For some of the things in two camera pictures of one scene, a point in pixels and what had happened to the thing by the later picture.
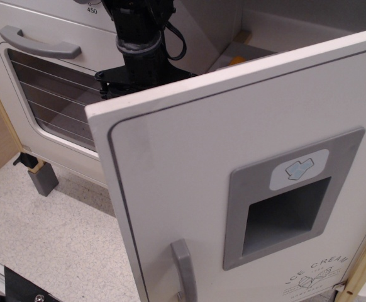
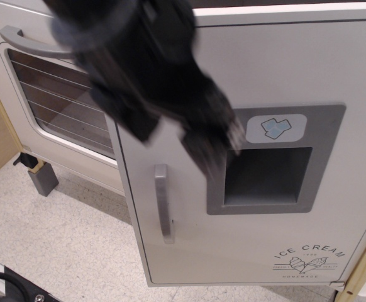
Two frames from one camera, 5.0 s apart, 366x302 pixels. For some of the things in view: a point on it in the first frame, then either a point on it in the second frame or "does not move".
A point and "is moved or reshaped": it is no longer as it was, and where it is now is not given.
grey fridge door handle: x=180 y=249 → x=161 y=171
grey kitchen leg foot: x=44 y=179 does not move
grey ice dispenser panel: x=289 y=199 → x=282 y=164
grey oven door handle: x=61 y=50 does not move
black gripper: x=143 y=72 → x=144 y=77
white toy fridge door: x=260 y=181 is moved or reshaped
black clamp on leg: x=27 y=160 does not move
